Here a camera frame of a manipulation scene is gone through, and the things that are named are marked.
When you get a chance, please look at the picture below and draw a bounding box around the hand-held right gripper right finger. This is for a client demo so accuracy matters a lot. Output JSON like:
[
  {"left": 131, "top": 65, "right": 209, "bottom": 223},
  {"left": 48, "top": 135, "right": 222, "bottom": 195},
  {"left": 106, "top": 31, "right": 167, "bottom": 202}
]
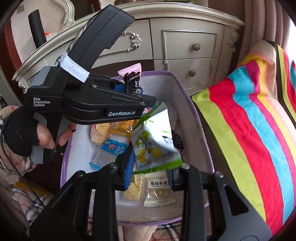
[{"left": 168, "top": 162, "right": 272, "bottom": 241}]

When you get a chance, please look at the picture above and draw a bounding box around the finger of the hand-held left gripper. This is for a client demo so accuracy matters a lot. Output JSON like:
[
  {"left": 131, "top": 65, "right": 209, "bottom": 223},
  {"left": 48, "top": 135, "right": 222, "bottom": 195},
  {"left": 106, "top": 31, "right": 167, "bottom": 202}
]
[
  {"left": 63, "top": 73, "right": 156, "bottom": 112},
  {"left": 111, "top": 79, "right": 127, "bottom": 94}
]

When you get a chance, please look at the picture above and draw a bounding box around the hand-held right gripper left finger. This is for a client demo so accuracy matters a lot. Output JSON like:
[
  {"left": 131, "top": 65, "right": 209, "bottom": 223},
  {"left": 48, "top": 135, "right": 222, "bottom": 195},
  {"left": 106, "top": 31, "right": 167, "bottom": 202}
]
[{"left": 29, "top": 139, "right": 137, "bottom": 241}]

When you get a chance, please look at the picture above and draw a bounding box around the clear nut packet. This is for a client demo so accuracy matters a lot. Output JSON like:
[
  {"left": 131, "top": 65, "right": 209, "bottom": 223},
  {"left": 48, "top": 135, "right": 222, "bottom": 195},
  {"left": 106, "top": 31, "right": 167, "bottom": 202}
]
[
  {"left": 144, "top": 171, "right": 176, "bottom": 207},
  {"left": 124, "top": 174, "right": 146, "bottom": 202}
]

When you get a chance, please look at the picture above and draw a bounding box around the blue clear snack packet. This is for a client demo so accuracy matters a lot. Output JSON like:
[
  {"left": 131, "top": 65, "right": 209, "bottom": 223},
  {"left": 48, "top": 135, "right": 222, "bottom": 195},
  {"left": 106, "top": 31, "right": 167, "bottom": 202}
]
[{"left": 89, "top": 138, "right": 129, "bottom": 169}]

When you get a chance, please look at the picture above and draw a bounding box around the orange clear snack packet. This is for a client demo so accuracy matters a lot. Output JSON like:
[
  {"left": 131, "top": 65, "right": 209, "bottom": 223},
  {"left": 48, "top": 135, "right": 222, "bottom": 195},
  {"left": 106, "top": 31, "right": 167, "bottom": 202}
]
[{"left": 90, "top": 120, "right": 133, "bottom": 145}]

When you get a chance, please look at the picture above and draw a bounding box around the green-edged ginkgo snack packet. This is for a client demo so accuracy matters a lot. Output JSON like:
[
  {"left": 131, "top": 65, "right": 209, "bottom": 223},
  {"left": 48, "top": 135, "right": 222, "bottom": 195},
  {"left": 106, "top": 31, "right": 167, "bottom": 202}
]
[{"left": 131, "top": 101, "right": 184, "bottom": 175}]

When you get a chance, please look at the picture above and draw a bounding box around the purple storage box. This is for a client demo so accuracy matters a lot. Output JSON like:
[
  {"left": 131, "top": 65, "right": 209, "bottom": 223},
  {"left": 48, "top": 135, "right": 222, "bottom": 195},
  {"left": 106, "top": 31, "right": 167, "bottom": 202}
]
[{"left": 60, "top": 71, "right": 214, "bottom": 226}]

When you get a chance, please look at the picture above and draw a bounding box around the person's left forearm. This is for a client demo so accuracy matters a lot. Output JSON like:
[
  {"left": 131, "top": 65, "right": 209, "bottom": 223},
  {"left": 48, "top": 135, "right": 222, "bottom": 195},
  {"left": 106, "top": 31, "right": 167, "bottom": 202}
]
[{"left": 0, "top": 105, "right": 35, "bottom": 179}]

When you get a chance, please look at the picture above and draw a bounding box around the person's left hand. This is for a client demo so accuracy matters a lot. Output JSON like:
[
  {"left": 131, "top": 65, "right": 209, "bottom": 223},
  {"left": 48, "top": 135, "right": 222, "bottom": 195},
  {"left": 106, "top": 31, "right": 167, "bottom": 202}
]
[{"left": 3, "top": 108, "right": 77, "bottom": 156}]

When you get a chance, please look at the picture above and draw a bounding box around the cream dresser drawer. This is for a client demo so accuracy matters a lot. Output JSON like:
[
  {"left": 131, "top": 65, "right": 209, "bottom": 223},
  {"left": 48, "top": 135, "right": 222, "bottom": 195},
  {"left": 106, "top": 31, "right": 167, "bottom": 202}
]
[
  {"left": 154, "top": 57, "right": 219, "bottom": 90},
  {"left": 150, "top": 19, "right": 223, "bottom": 59}
]

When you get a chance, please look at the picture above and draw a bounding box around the black foam tube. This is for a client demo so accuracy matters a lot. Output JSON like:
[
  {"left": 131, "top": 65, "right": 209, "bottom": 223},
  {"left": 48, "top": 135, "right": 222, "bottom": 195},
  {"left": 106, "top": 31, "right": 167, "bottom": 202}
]
[{"left": 28, "top": 10, "right": 47, "bottom": 44}]

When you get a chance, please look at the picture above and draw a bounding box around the cream dresser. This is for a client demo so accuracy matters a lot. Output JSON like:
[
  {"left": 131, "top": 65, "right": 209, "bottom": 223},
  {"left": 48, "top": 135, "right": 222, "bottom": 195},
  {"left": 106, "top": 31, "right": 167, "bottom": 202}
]
[{"left": 13, "top": 0, "right": 245, "bottom": 94}]

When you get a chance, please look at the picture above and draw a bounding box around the silver framed mirror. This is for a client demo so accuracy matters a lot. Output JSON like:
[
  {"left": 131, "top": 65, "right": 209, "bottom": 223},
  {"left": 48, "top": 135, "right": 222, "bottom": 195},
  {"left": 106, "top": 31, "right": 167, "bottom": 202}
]
[{"left": 53, "top": 0, "right": 75, "bottom": 29}]

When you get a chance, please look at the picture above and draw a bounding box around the striped colourful blanket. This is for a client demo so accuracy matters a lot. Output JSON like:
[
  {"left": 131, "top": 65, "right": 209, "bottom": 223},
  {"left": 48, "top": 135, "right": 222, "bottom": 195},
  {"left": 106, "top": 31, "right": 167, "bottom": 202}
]
[{"left": 192, "top": 40, "right": 296, "bottom": 234}]

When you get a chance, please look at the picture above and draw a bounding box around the pinkish curtain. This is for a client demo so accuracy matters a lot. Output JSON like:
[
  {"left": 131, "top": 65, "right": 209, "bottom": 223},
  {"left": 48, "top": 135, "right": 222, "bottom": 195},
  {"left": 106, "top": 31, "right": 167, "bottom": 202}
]
[{"left": 243, "top": 0, "right": 292, "bottom": 61}]

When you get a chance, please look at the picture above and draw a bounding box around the silver ornate dresser handle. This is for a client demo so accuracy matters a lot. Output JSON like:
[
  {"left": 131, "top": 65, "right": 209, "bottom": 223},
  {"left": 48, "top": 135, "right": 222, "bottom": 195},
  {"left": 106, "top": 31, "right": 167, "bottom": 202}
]
[{"left": 125, "top": 32, "right": 142, "bottom": 48}]

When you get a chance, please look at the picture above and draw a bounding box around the black cable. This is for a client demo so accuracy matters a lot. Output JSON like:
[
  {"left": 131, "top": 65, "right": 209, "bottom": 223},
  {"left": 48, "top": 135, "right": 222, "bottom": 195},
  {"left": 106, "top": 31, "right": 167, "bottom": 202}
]
[{"left": 1, "top": 120, "right": 45, "bottom": 209}]

